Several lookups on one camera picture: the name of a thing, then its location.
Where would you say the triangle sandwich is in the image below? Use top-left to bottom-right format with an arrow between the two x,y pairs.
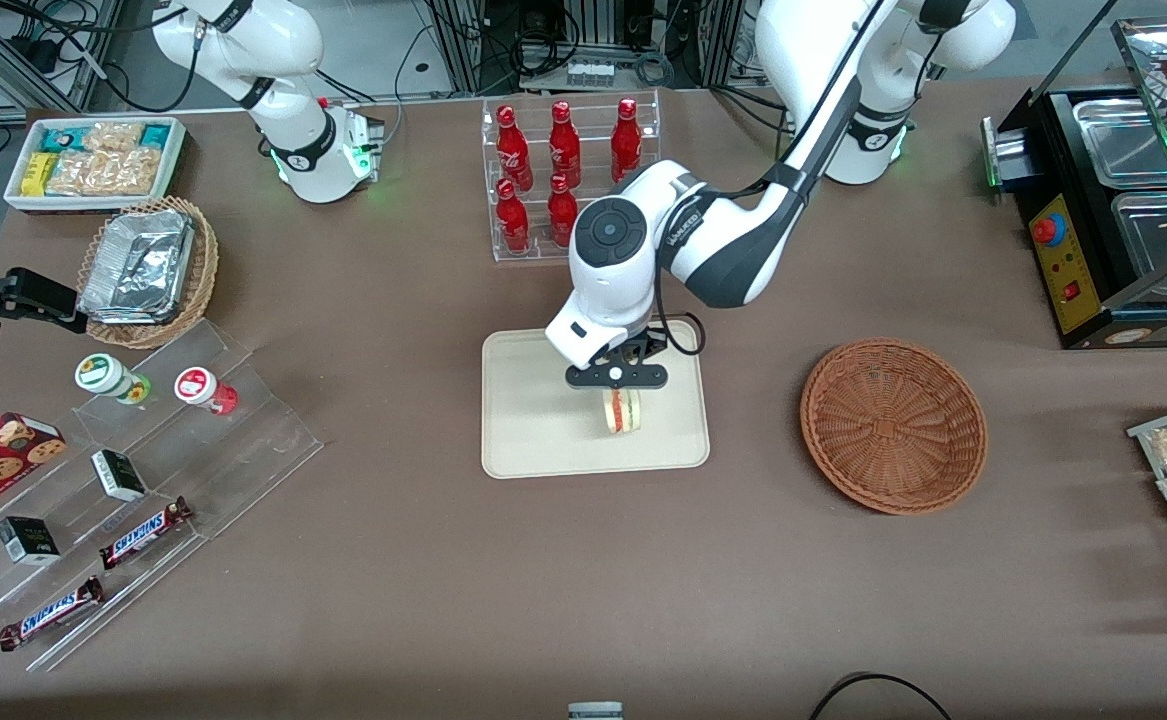
601,388 -> 645,437

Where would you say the beige plastic tray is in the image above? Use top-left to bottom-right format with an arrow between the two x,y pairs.
481,320 -> 711,480

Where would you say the round brown wicker basket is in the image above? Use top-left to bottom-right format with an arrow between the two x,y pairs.
800,338 -> 989,516

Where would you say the oval light wicker basket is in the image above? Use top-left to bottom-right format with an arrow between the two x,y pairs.
76,196 -> 220,350

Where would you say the aluminium foil tray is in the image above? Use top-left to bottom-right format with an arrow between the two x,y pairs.
78,209 -> 195,324

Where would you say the red cola bottle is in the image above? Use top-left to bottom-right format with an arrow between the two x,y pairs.
496,178 -> 531,253
549,100 -> 582,189
547,174 -> 578,249
496,105 -> 533,191
611,97 -> 643,181

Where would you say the clear acrylic bottle rack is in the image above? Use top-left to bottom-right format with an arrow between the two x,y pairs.
481,90 -> 662,263

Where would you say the clear acrylic stepped shelf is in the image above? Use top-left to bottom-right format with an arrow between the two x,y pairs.
0,318 -> 325,673

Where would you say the red lid yogurt cup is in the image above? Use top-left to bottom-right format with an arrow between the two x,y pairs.
174,367 -> 239,417

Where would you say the grey metal box green light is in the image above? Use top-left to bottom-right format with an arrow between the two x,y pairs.
981,115 -> 1034,196

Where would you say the black food warmer appliance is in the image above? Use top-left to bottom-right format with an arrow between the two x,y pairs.
981,15 -> 1167,351

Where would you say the snickers chocolate bar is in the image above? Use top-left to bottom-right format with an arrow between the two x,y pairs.
100,497 -> 194,571
0,576 -> 105,653

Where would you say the white rectangular snack bin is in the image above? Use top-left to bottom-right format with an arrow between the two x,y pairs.
5,117 -> 188,213

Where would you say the small black carton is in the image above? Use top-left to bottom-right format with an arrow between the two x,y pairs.
0,516 -> 62,567
91,449 -> 148,503

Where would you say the green lid yogurt cup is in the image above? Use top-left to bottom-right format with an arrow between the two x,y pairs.
75,353 -> 152,406

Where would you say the clear rice cracker bag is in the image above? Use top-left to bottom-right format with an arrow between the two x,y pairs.
83,121 -> 145,153
48,150 -> 110,197
103,147 -> 163,197

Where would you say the steel food pan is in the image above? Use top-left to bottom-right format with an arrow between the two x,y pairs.
1111,190 -> 1167,284
1073,97 -> 1167,191

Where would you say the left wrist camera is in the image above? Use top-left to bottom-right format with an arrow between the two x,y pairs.
621,330 -> 670,367

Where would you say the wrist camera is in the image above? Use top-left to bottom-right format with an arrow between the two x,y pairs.
621,330 -> 670,367
0,266 -> 87,342

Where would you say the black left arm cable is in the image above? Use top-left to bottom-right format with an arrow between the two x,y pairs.
649,0 -> 889,359

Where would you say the black looped table cable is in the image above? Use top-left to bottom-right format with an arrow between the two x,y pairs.
808,673 -> 954,720

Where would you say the aluminium frame rack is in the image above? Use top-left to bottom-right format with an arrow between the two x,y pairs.
423,0 -> 759,96

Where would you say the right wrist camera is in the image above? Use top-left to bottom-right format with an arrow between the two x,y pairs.
0,266 -> 87,342

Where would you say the metal frame with cables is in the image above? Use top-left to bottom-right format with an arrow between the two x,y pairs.
0,0 -> 129,116

